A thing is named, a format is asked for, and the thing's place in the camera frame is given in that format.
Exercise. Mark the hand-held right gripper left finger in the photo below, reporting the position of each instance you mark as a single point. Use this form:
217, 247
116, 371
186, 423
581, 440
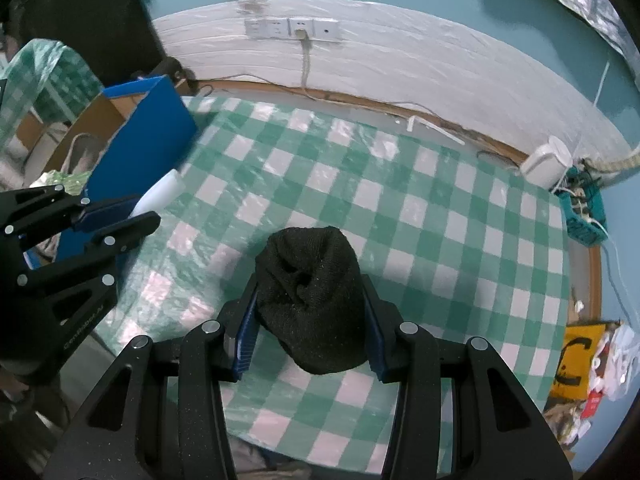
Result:
245, 340

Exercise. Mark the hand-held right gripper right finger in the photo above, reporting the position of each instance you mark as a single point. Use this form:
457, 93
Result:
376, 356

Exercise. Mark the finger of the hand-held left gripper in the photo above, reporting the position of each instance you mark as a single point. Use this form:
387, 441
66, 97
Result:
130, 232
105, 212

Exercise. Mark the green patterned cloth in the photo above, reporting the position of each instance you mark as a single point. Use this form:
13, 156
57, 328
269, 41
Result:
65, 181

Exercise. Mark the white cloth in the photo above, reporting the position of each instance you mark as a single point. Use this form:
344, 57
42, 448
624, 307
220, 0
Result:
162, 189

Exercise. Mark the grey fleece sock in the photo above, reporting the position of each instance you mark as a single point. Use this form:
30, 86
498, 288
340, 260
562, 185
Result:
82, 152

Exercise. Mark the black knitted cloth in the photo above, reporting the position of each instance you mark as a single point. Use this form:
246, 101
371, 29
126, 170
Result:
310, 300

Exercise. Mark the blue-rimmed cardboard box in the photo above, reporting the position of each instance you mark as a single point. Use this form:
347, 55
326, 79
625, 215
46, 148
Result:
145, 145

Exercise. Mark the green checkered tablecloth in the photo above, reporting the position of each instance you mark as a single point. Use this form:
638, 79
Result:
400, 240

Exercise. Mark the yellow and black box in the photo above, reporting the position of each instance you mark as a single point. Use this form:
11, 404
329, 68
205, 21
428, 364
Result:
575, 360

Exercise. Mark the black hanging coat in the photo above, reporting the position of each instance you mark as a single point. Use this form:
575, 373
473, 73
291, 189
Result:
100, 10

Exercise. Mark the white plastic strip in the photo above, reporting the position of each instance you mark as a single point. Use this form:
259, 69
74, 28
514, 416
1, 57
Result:
411, 124

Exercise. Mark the teal plastic basket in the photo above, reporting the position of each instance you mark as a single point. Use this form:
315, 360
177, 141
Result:
580, 225

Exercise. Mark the white plastic bag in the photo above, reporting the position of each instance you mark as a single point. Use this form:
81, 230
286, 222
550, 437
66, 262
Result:
625, 355

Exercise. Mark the silver tarp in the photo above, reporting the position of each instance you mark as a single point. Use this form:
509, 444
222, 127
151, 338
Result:
590, 5

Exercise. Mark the wide white wall socket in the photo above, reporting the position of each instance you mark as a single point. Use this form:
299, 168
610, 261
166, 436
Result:
325, 31

